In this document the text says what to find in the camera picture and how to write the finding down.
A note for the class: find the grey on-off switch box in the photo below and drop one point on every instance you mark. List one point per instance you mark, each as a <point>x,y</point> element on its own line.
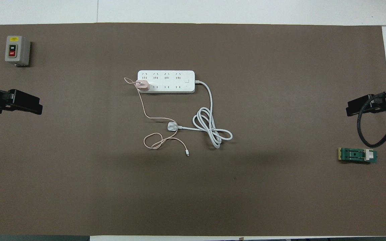
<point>16,50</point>

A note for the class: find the white power strip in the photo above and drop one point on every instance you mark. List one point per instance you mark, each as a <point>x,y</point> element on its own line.
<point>169,81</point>

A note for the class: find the brown table mat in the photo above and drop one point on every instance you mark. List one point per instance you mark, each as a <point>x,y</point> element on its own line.
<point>246,194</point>

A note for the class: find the green knife switch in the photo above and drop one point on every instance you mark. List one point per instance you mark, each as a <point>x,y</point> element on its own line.
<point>355,155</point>

